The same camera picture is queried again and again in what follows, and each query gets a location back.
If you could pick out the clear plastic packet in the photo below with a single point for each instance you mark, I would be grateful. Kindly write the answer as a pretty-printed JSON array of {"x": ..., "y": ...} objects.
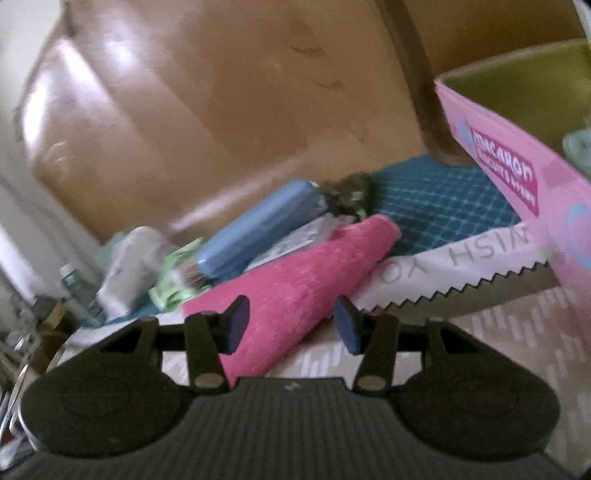
[{"x": 300, "y": 237}]

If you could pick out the white tissue packet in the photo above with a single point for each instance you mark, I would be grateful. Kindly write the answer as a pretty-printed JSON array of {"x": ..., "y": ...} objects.
[{"x": 129, "y": 267}]

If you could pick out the pale green soft item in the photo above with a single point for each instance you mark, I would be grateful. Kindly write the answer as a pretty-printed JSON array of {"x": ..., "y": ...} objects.
[{"x": 578, "y": 150}]

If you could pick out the pink towel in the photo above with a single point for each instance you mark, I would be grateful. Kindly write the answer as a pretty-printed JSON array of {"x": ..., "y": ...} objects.
[{"x": 300, "y": 277}]

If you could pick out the wooden headboard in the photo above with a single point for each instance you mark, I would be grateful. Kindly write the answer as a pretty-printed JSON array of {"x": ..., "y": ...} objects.
[{"x": 207, "y": 92}]

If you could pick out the dark wooden post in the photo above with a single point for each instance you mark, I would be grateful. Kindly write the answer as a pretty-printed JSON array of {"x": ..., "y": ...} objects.
[{"x": 425, "y": 92}]

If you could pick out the dark camouflage pouch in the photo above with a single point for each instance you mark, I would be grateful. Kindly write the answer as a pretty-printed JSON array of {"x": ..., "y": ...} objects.
[{"x": 348, "y": 196}]

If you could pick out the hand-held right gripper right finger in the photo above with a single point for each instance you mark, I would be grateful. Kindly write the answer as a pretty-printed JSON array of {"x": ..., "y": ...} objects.
[{"x": 346, "y": 324}]

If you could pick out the teal quilted mat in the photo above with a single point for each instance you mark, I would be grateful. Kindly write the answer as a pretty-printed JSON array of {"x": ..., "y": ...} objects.
[{"x": 438, "y": 203}]

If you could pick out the beige patterned bed sheet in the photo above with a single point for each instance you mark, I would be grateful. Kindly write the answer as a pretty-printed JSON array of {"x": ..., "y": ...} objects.
[{"x": 508, "y": 332}]

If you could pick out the green packet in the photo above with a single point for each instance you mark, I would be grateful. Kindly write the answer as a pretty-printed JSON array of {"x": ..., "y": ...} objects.
[{"x": 173, "y": 277}]

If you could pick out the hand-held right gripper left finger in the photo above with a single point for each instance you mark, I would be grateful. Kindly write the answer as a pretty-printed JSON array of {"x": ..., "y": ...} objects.
[{"x": 238, "y": 323}]

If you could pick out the pink cardboard box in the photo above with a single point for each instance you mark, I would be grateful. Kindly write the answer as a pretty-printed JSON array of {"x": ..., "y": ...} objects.
[{"x": 503, "y": 152}]

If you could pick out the small green-label bottle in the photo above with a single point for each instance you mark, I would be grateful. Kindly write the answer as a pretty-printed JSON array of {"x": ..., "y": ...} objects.
[{"x": 74, "y": 286}]

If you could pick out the blue soft case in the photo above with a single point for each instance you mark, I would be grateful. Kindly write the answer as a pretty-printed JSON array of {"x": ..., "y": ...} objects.
[{"x": 258, "y": 226}]

